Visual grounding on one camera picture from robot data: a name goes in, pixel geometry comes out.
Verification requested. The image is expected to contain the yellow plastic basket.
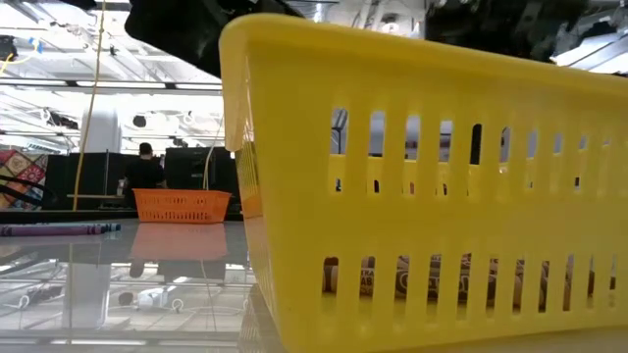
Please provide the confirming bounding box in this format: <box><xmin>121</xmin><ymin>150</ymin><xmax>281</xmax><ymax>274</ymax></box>
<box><xmin>218</xmin><ymin>12</ymin><xmax>628</xmax><ymax>353</ymax></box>

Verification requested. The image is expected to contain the orange plastic basket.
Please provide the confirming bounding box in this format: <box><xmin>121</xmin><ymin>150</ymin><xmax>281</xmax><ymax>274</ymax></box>
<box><xmin>131</xmin><ymin>187</ymin><xmax>234</xmax><ymax>226</ymax></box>

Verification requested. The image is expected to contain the black partition panel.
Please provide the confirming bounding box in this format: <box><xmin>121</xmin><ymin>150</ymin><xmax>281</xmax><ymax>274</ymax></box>
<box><xmin>46</xmin><ymin>151</ymin><xmax>129</xmax><ymax>212</ymax></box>
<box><xmin>164</xmin><ymin>145</ymin><xmax>241</xmax><ymax>212</ymax></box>

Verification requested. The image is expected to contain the person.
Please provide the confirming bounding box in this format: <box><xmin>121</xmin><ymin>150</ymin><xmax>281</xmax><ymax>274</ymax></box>
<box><xmin>121</xmin><ymin>141</ymin><xmax>169</xmax><ymax>210</ymax></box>

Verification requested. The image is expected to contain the white pillar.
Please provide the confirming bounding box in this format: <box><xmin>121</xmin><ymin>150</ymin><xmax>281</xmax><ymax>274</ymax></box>
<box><xmin>79</xmin><ymin>106</ymin><xmax>124</xmax><ymax>154</ymax></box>

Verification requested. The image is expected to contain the purple crayon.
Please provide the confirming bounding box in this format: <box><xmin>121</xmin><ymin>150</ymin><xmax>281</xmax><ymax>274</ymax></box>
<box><xmin>0</xmin><ymin>224</ymin><xmax>108</xmax><ymax>238</ymax></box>

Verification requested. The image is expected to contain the colourful patterned quilt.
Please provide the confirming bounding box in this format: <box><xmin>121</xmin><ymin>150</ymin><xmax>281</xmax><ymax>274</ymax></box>
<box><xmin>0</xmin><ymin>149</ymin><xmax>50</xmax><ymax>212</ymax></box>

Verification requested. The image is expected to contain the white hanging cable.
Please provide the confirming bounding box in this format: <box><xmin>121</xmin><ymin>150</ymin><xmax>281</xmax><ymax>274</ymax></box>
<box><xmin>202</xmin><ymin>115</ymin><xmax>226</xmax><ymax>192</ymax></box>

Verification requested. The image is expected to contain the yellow cable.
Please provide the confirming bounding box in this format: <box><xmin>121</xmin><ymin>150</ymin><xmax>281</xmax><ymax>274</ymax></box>
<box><xmin>72</xmin><ymin>0</ymin><xmax>107</xmax><ymax>212</ymax></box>

